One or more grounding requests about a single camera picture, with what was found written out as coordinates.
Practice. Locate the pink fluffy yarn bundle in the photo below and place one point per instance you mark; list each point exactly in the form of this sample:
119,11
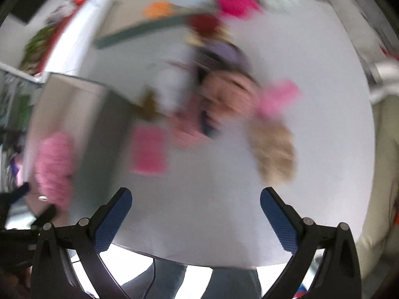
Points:
53,168

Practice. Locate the orange knit flower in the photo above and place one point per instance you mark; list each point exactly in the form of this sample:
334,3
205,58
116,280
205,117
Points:
159,9

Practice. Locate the grey-green storage box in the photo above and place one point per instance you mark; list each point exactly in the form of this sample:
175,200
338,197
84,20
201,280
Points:
93,115

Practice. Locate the salmon pink knit piece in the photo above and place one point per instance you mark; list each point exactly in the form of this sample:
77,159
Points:
227,93

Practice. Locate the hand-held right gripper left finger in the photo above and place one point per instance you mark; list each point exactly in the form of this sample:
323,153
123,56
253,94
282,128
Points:
113,221

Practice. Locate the pink sponge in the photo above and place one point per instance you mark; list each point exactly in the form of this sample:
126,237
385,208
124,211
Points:
149,149

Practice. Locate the pink black fuzzy sock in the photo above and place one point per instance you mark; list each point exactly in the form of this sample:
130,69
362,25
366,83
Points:
190,130

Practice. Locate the purple brown knit hat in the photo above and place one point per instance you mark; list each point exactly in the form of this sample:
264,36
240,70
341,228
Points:
224,51

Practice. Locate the yellow printed wooden piece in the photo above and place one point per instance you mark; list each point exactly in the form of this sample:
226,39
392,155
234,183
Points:
149,104

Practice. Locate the grey-green shallow tray box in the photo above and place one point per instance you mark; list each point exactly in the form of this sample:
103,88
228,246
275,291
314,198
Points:
137,31

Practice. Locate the green potted plant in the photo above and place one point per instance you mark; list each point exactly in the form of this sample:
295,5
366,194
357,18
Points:
39,45

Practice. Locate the beige armchair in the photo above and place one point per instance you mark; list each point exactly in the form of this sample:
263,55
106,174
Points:
380,162

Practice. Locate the bright pink fluffy cloth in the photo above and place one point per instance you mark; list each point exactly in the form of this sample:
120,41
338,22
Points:
277,96

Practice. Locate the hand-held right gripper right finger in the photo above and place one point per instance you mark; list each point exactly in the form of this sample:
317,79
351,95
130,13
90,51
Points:
280,224

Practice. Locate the white cloth on sofa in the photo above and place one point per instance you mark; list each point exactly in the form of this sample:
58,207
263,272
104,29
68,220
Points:
385,78

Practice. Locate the black television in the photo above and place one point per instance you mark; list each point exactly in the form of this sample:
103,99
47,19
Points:
28,6

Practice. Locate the grey sofa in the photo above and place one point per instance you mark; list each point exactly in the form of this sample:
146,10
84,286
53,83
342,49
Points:
358,15

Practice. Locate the beige knit piece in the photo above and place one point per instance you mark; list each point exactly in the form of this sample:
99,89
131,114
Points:
274,152

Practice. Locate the person's jeans legs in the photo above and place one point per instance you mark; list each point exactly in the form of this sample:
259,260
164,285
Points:
230,283

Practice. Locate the red knit flower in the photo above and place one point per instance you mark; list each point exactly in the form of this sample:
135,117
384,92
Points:
204,25

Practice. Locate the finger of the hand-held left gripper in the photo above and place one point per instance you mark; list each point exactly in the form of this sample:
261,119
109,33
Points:
15,193
45,216

